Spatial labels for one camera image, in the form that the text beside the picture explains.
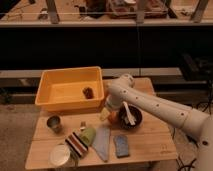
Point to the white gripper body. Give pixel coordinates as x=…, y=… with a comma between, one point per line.
x=113, y=103

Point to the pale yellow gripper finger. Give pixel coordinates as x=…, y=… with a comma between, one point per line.
x=105, y=113

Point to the red orange apple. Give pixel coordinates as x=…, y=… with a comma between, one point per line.
x=113, y=118

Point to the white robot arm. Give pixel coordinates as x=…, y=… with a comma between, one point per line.
x=193, y=122

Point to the white plastic spatula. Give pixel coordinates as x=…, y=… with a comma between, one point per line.
x=129, y=115

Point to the dark brown bowl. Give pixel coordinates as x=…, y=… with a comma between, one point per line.
x=123, y=119

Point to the small brown object in bin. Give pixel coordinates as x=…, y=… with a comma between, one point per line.
x=88, y=93

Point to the green cup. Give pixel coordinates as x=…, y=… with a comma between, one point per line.
x=88, y=135

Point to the grey blue cloth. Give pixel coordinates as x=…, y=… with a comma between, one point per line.
x=101, y=142

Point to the blue sponge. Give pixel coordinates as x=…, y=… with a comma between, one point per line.
x=121, y=146

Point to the striped cloth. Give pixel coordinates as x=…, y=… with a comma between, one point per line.
x=77, y=145

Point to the yellow plastic bin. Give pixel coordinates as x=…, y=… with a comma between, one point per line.
x=62, y=89

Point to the small metal cup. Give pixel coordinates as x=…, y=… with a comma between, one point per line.
x=54, y=123

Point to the white round lid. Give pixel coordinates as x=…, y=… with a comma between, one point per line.
x=59, y=155

